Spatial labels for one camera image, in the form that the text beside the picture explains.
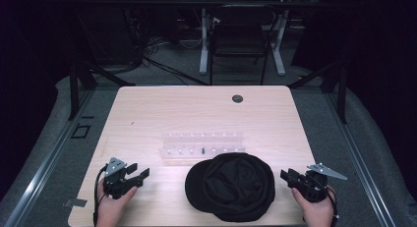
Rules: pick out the black metal frame stand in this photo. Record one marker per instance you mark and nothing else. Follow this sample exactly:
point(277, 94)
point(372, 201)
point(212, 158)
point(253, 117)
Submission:
point(342, 92)
point(74, 89)

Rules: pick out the dark equipment cabinet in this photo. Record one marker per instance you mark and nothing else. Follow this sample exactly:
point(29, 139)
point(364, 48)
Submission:
point(111, 33)

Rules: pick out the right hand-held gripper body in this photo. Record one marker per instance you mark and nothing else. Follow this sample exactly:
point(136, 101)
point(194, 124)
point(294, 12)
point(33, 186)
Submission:
point(311, 187)

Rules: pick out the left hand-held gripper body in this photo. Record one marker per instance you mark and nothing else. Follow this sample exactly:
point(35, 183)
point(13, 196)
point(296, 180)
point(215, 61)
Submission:
point(115, 184)

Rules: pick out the person's right hand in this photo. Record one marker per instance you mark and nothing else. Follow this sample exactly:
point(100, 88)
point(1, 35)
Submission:
point(315, 214)

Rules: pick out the person's left hand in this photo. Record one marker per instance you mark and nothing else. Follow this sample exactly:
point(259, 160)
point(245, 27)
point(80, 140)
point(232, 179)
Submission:
point(113, 207)

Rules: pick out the grey tape piece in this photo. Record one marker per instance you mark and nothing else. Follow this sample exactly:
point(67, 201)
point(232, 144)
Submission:
point(75, 202)

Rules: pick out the dark round table grommet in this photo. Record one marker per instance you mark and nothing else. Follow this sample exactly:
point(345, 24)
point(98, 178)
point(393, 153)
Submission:
point(237, 98)

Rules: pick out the clear acrylic rack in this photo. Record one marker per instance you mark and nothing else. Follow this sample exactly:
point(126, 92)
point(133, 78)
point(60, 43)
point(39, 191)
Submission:
point(202, 146)

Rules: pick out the metal floor rail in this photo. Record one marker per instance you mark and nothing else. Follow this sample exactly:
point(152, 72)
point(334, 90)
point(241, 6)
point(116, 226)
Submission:
point(360, 161)
point(42, 168)

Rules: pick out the short black tape strip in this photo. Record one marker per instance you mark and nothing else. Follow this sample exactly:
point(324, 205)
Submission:
point(88, 117)

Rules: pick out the black folding chair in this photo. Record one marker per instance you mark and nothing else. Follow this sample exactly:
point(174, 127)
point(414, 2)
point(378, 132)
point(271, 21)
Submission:
point(239, 37)

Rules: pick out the black cap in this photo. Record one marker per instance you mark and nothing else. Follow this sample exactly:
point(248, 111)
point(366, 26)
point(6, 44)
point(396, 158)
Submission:
point(230, 187)

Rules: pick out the black tape square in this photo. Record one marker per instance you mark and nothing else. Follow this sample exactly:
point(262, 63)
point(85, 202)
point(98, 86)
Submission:
point(80, 131)

